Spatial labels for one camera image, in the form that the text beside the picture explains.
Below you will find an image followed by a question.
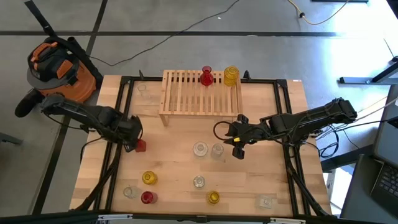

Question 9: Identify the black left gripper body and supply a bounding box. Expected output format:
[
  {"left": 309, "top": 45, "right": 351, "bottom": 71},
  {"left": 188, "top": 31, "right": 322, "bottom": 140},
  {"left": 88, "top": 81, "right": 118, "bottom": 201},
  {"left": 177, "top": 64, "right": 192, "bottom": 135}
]
[{"left": 119, "top": 114, "right": 144, "bottom": 146}]

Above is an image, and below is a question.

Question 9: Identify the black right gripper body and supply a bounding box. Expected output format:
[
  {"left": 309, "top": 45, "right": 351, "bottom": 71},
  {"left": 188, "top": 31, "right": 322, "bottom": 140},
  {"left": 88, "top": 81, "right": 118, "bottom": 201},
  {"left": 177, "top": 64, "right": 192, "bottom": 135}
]
[{"left": 224, "top": 119, "right": 268, "bottom": 147}]

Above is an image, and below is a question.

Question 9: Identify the clear diamond-cut glass vase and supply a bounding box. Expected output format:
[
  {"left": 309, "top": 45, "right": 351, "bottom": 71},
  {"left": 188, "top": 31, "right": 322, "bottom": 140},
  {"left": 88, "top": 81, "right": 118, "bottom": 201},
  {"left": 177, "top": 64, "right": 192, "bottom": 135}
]
[{"left": 210, "top": 142, "right": 225, "bottom": 161}]

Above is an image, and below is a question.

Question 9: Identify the yellow ribbed glass vase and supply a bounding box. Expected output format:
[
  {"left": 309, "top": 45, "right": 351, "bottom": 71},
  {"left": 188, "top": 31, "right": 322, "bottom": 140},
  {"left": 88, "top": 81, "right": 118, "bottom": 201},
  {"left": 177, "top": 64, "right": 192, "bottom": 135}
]
[
  {"left": 223, "top": 65, "right": 241, "bottom": 87},
  {"left": 142, "top": 170, "right": 158, "bottom": 186}
]

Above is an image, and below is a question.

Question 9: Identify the clear round glass vase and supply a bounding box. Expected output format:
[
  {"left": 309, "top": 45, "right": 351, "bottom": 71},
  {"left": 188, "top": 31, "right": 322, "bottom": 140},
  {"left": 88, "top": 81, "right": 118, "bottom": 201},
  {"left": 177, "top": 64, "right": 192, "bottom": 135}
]
[{"left": 192, "top": 141, "right": 209, "bottom": 157}]

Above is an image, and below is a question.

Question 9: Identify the clear smooth glass carafe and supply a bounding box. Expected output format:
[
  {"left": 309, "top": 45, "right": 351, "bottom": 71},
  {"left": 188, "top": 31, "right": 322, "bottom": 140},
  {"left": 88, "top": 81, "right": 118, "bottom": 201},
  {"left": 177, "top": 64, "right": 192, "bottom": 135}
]
[{"left": 136, "top": 83, "right": 152, "bottom": 100}]

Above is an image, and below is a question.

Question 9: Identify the clear faceted glass vase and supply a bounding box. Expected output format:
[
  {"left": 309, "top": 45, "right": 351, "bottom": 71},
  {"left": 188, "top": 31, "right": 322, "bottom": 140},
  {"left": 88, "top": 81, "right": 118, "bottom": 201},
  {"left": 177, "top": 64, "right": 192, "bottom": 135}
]
[{"left": 123, "top": 185, "right": 141, "bottom": 200}]

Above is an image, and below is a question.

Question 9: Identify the clear ribbed tall glass vase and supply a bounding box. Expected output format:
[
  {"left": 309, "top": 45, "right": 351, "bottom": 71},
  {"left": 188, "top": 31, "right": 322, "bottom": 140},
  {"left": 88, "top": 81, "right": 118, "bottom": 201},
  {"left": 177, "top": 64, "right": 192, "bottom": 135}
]
[{"left": 192, "top": 175, "right": 206, "bottom": 189}]

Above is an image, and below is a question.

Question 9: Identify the yellow tall glass vase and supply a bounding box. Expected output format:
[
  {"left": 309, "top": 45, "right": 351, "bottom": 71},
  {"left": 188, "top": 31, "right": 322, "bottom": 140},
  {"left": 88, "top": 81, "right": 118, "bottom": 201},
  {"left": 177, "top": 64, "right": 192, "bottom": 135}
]
[{"left": 207, "top": 190, "right": 221, "bottom": 205}]

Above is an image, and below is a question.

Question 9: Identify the red tall ribbed glass vase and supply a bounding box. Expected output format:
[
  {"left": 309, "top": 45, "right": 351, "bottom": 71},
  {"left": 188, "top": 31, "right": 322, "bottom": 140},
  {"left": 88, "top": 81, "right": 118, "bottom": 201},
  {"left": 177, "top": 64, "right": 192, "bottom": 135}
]
[{"left": 140, "top": 190, "right": 159, "bottom": 205}]

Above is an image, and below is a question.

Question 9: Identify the red round flared glass vase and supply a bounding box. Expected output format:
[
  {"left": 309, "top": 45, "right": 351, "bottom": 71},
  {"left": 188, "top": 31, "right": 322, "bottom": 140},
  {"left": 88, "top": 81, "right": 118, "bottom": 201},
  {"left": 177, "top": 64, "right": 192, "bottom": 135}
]
[{"left": 200, "top": 65, "right": 215, "bottom": 87}]

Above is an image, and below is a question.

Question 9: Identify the clear square glass vase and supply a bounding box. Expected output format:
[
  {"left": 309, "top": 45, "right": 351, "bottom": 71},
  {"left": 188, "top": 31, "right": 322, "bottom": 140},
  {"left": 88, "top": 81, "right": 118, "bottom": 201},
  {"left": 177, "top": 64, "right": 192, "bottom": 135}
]
[{"left": 254, "top": 194, "right": 274, "bottom": 210}]

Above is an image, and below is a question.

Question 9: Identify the wooden slatted shelf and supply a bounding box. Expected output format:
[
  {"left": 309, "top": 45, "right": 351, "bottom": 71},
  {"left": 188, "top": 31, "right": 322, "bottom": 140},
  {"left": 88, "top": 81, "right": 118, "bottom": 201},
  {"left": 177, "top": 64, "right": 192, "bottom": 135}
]
[{"left": 158, "top": 68, "right": 244, "bottom": 127}]

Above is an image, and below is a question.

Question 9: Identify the orange and black shop vacuum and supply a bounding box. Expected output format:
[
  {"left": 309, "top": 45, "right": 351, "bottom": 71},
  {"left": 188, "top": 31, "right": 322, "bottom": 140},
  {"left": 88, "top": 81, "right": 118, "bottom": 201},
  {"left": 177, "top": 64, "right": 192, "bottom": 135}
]
[{"left": 14, "top": 40, "right": 98, "bottom": 118}]

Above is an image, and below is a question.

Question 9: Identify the grey furniture foot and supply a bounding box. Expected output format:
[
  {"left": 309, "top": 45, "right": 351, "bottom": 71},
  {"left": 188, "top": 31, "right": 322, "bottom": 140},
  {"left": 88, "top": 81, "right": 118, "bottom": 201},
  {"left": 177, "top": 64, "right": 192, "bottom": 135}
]
[{"left": 0, "top": 132, "right": 24, "bottom": 146}]

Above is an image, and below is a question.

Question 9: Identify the black desk leg stand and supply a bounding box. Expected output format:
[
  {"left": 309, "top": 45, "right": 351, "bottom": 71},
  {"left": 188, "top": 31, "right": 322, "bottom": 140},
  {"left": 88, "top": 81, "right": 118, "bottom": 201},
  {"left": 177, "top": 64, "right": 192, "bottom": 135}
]
[{"left": 338, "top": 55, "right": 398, "bottom": 85}]

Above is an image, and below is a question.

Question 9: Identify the grey side desk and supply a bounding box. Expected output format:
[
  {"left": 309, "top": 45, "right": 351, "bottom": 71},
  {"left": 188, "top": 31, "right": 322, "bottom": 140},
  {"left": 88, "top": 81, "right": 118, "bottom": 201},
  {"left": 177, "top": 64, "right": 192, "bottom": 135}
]
[{"left": 340, "top": 152, "right": 398, "bottom": 224}]

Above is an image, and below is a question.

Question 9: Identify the black laptop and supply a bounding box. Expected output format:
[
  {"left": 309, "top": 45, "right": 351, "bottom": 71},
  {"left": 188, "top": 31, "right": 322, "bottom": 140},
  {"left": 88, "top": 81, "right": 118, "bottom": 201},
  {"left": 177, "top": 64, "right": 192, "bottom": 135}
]
[{"left": 369, "top": 83, "right": 398, "bottom": 218}]

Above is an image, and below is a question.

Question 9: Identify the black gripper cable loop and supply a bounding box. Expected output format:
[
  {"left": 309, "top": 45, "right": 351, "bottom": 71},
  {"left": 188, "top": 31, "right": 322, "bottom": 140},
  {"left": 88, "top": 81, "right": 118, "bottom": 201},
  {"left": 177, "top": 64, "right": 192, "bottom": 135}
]
[{"left": 213, "top": 120, "right": 233, "bottom": 141}]

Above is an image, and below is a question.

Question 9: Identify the black metal table frame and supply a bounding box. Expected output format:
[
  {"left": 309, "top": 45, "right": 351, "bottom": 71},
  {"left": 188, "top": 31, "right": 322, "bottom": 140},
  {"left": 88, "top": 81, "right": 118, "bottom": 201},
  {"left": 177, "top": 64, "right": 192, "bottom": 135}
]
[{"left": 70, "top": 70, "right": 333, "bottom": 218}]

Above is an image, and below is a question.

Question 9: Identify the black floor cable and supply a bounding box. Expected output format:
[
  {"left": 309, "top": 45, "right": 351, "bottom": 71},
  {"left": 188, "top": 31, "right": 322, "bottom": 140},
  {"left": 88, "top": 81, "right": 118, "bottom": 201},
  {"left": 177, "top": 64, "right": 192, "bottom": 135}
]
[{"left": 88, "top": 0, "right": 241, "bottom": 67}]

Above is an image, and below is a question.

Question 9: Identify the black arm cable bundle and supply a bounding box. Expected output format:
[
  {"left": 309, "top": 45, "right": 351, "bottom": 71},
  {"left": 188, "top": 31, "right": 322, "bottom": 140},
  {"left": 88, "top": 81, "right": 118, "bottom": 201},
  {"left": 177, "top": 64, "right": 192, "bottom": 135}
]
[{"left": 317, "top": 114, "right": 398, "bottom": 159}]

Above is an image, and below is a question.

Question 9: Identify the yellow floor cable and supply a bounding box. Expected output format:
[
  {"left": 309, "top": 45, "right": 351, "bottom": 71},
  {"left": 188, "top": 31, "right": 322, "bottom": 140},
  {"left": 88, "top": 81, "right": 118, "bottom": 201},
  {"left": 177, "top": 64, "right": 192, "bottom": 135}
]
[{"left": 287, "top": 0, "right": 351, "bottom": 26}]

